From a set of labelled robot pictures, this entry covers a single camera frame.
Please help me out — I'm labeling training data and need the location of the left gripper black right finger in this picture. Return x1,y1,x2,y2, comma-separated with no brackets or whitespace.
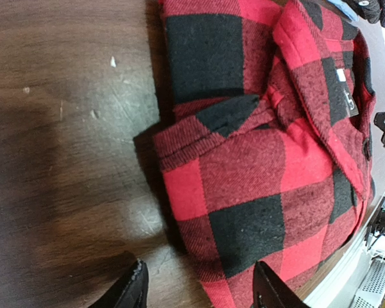
253,261,308,308

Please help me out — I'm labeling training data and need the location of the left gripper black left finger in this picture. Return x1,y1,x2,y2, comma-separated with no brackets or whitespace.
89,259,149,308

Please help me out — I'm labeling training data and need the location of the red black plaid shirt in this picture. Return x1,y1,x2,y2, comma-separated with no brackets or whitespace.
153,1,376,307

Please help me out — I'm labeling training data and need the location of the light blue shirt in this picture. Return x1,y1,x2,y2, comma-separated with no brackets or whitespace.
327,0,359,22

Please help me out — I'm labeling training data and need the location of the aluminium front frame rail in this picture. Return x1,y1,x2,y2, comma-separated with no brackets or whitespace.
304,190,385,307

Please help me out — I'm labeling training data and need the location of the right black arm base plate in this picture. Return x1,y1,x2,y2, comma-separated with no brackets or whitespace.
364,191,385,251

